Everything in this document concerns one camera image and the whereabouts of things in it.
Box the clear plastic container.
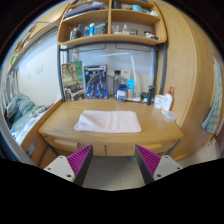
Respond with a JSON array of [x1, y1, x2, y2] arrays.
[[163, 111, 177, 122]]

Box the Groot Lego box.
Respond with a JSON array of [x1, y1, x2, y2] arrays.
[[62, 61, 85, 101]]

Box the blue bottle on shelf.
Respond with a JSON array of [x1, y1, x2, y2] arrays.
[[89, 23, 95, 36]]

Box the wooden wall shelf unit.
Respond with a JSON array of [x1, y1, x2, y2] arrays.
[[57, 0, 167, 46]]

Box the teal patterned hanging towel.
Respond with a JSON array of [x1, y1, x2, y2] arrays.
[[201, 59, 223, 133]]

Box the blue and white box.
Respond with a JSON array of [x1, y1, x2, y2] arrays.
[[127, 79, 134, 98]]

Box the white pump lotion bottle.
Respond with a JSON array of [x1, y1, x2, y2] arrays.
[[162, 88, 173, 112]]

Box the bed with teal bedding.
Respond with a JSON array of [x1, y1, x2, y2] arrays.
[[4, 94, 50, 144]]

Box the wooden desk with drawers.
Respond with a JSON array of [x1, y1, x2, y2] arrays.
[[21, 98, 183, 168]]

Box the black tumbler bottle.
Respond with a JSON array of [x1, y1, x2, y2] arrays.
[[147, 85, 155, 105]]

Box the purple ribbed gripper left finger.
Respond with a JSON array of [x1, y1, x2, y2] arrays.
[[44, 145, 93, 186]]

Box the clear glass bottle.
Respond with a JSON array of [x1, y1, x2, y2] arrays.
[[113, 70, 121, 99]]

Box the dark ink bottle box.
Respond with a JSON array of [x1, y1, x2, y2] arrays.
[[117, 84, 126, 102]]

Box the tall wooden wardrobe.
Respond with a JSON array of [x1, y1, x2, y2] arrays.
[[156, 0, 215, 160]]

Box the folded grey clothes on shelf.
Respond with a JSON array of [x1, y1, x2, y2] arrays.
[[64, 1, 106, 17]]

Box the white mug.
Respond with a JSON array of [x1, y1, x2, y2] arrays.
[[154, 95, 164, 109]]

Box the blue robot model kit box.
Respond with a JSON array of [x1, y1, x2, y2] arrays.
[[84, 65, 107, 99]]

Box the pale pink towel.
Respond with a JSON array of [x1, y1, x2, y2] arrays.
[[74, 110, 142, 133]]

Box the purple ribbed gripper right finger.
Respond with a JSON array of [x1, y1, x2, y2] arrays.
[[135, 145, 182, 184]]

